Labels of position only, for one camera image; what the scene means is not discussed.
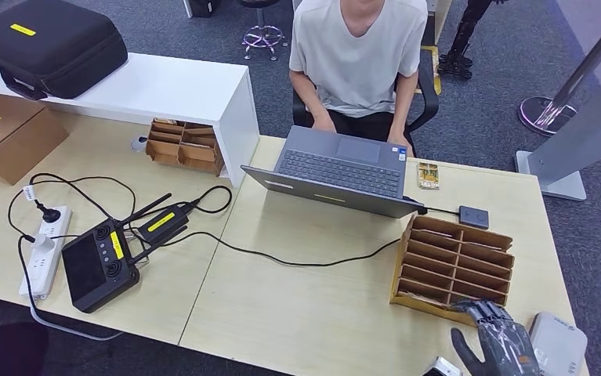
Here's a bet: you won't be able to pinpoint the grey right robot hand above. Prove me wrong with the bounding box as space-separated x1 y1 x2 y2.
449 299 542 376

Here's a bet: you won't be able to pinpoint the person's right hand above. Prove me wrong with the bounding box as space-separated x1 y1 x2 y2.
312 113 339 133

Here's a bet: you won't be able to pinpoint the person's left hand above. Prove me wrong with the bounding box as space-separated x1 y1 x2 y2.
386 128 415 157

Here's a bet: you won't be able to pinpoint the wooden card slot organizer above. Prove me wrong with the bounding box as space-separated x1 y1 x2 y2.
389 215 516 328
145 117 226 178

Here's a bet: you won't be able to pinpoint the person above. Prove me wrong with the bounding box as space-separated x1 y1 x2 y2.
288 0 429 157

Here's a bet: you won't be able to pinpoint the grey laptop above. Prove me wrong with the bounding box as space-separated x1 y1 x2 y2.
241 125 425 219

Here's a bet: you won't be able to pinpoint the white grey device box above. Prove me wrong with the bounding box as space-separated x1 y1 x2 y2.
528 311 589 376

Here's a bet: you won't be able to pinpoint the chrome stool base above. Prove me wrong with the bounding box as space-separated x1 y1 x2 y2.
241 0 289 62

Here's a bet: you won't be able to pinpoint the black humanoid robot legs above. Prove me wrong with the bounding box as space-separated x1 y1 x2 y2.
437 0 512 81

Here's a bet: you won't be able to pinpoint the beige cabinet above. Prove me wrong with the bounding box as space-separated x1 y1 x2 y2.
424 0 457 47

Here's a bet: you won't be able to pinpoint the white desk shelf riser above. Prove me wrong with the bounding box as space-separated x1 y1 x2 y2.
0 33 261 189

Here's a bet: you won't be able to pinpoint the black bin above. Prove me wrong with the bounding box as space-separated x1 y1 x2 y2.
188 0 223 18

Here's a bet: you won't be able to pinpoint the black adapter with yellow label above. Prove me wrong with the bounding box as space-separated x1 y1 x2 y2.
136 204 191 245

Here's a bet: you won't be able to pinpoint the grey kiosk stand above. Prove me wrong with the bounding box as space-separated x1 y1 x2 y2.
514 52 601 202

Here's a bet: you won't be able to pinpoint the black controller with antennas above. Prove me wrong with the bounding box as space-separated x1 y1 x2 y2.
61 193 192 314

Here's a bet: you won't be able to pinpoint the black carrying case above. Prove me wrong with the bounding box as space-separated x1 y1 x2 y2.
0 0 129 100

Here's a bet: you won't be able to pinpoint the white power strip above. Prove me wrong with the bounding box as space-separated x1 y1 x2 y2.
18 205 73 301

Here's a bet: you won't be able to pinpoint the cardboard box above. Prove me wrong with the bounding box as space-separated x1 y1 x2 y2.
0 93 70 186

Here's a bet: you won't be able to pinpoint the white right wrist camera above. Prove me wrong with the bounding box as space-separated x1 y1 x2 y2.
423 356 462 376

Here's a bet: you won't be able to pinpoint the black card reader cable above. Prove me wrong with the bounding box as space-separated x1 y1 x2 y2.
416 205 461 216

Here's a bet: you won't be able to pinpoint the chrome stanchion post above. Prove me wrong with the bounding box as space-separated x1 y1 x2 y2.
518 2 601 138

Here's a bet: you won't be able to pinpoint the black laptop power cable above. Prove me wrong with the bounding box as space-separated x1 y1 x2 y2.
162 230 401 268

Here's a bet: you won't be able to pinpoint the black plug cable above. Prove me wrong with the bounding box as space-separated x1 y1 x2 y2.
7 172 233 242

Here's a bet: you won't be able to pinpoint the grey power strip cord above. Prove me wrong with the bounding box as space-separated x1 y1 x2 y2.
16 236 124 342

